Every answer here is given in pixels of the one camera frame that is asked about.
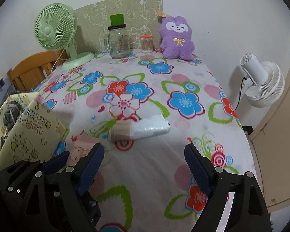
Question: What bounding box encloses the white standing fan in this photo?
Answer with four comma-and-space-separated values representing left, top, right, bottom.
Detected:
239, 52, 285, 108

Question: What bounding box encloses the pink wipes packet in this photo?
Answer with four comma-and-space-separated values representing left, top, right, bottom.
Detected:
62, 135, 100, 171

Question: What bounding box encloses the green desk fan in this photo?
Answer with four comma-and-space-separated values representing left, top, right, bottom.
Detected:
34, 3, 95, 70

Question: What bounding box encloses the purple plush bunny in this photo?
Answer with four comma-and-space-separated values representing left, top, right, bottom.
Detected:
159, 16, 195, 61

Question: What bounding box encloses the yellow cartoon fabric storage box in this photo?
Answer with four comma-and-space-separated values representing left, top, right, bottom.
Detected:
0, 92, 69, 171

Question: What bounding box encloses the beige wardrobe door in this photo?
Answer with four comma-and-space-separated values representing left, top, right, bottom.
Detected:
249, 68, 290, 212

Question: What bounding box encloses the green patterned board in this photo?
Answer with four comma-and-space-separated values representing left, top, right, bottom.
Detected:
74, 0, 163, 53

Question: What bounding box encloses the toothpick jar orange lid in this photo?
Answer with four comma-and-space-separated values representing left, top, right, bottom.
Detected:
140, 35, 154, 53

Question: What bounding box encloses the glass jar with green cup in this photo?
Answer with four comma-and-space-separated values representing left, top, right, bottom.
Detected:
99, 14, 130, 59

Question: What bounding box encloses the grey bath pouf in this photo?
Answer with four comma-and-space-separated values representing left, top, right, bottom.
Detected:
3, 101, 25, 131

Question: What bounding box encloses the wooden bed headboard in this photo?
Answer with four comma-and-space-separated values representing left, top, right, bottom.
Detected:
7, 49, 67, 92

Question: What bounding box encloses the white clear plastic packet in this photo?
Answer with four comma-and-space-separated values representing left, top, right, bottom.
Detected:
110, 114, 171, 142

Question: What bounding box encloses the floral tablecloth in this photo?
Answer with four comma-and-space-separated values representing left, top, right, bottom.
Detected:
37, 50, 255, 231

